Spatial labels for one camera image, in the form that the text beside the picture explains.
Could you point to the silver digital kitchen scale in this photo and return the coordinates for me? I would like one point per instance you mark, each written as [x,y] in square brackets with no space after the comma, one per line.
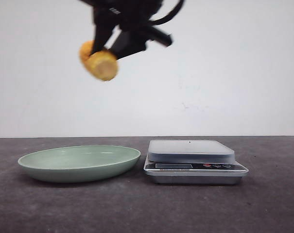
[192,162]

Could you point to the green oval plate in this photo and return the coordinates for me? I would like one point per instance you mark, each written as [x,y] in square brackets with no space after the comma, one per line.
[77,164]

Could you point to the yellow corn cob piece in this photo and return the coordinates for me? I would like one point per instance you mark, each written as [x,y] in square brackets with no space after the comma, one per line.
[102,64]

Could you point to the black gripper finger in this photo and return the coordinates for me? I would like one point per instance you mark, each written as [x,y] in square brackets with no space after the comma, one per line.
[128,43]
[105,20]

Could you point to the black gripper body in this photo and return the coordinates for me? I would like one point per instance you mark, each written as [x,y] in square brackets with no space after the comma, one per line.
[135,15]

